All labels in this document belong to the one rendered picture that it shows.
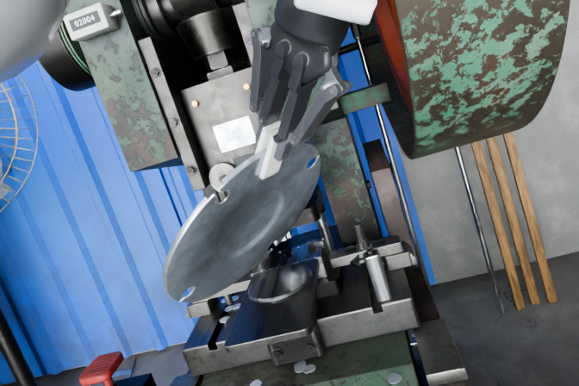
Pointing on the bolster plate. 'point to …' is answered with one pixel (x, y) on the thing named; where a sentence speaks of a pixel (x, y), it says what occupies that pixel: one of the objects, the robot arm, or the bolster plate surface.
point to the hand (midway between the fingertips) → (270, 150)
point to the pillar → (326, 233)
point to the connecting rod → (199, 10)
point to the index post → (381, 288)
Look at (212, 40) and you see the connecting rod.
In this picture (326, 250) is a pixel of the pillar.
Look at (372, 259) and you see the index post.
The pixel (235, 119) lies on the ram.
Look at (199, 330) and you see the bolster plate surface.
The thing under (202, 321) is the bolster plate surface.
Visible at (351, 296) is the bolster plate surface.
